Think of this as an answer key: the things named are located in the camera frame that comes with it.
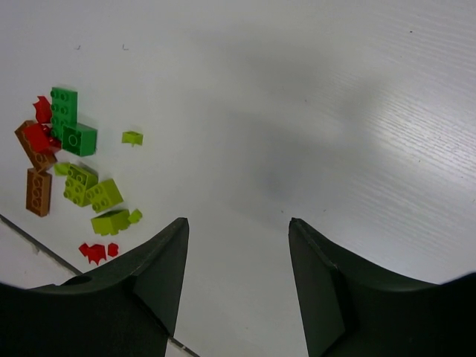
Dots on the upper brown lego brick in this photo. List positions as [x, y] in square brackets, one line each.
[41, 162]

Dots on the small lime lego piece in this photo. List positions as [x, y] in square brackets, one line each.
[132, 137]

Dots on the red arch lego piece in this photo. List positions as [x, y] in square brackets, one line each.
[96, 253]

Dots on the lower brown lego brick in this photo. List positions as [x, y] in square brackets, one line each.
[38, 192]

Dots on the dark green square lego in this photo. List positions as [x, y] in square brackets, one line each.
[79, 139]

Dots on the brown lego brick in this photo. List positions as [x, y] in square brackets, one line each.
[41, 162]
[38, 192]

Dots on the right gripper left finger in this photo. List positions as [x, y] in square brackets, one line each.
[126, 307]

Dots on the lime 2x2 lego brick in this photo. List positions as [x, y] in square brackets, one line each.
[104, 195]

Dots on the small red lego brick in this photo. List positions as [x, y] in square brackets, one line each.
[112, 249]

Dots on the red roof lego piece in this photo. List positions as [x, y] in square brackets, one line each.
[39, 134]

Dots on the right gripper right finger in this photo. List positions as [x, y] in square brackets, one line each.
[352, 307]

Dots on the green 2x4 lego plate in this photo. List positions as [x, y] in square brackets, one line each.
[63, 109]

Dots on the tiny red lego piece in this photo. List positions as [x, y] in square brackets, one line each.
[84, 249]

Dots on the small lime curved piece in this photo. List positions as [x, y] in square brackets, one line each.
[61, 168]

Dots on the lime lego with stud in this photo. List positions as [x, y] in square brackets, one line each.
[110, 223]

